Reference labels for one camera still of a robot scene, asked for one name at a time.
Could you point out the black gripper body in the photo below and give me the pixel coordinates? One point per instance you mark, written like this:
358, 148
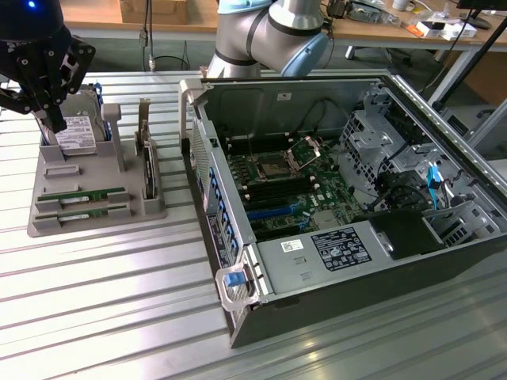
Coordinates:
27, 23

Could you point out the green RAM stick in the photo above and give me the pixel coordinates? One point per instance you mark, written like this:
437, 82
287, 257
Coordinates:
99, 211
103, 194

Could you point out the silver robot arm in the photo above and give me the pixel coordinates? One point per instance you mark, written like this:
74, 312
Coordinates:
277, 39

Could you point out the hard disk blue rails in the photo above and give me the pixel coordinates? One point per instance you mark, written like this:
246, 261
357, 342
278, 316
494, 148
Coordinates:
79, 134

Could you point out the grey parts rack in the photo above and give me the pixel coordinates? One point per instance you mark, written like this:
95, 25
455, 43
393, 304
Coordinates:
99, 174

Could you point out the brown cardboard box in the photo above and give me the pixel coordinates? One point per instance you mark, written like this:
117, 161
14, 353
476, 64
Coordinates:
170, 12

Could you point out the thin metal locking lever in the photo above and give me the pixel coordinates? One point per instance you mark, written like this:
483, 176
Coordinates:
251, 146

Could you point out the CPU socket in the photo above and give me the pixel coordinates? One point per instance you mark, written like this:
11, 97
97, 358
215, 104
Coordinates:
273, 168

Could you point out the black expansion slot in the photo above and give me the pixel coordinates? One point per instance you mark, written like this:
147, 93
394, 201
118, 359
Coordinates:
277, 226
263, 205

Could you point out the blue expansion slot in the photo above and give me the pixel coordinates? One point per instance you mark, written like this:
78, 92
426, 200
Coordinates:
269, 213

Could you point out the blue case latch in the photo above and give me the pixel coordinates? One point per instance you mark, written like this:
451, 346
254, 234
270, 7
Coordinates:
233, 279

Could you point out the metal socket cover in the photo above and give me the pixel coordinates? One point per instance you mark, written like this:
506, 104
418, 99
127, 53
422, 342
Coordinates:
315, 145

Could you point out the green motherboard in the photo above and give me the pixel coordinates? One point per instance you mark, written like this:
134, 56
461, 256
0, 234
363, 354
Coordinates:
332, 186

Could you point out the grey chipset heatsink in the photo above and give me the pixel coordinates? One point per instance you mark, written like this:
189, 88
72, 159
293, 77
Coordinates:
325, 219

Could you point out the grey power supply unit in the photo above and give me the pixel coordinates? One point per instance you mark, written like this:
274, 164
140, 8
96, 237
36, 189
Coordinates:
301, 273

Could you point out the perforated metal disk bay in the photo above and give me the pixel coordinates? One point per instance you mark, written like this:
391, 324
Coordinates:
358, 170

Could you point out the white tape roll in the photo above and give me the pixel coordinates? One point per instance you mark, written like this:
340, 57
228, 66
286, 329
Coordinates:
401, 4

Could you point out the open black PC case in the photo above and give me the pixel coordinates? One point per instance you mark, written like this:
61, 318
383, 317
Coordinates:
356, 293

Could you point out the black plastic air shroud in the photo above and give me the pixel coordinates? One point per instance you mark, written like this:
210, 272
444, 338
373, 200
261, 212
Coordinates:
404, 233

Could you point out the black tripod pole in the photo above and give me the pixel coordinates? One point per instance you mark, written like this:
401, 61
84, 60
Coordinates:
471, 65

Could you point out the black monitor stand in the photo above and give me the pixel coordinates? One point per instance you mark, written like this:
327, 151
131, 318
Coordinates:
479, 21

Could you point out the grey equipment cabinet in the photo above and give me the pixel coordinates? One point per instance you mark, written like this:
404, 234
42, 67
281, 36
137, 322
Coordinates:
493, 136

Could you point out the wooden desk white frame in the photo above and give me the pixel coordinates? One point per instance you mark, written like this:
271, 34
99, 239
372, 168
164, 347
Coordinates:
99, 16
368, 29

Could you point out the graphics card with bracket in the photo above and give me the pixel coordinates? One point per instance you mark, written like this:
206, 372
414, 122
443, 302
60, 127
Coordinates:
148, 174

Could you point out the metal disk bay bracket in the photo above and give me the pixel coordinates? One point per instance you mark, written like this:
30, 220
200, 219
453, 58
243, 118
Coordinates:
463, 221

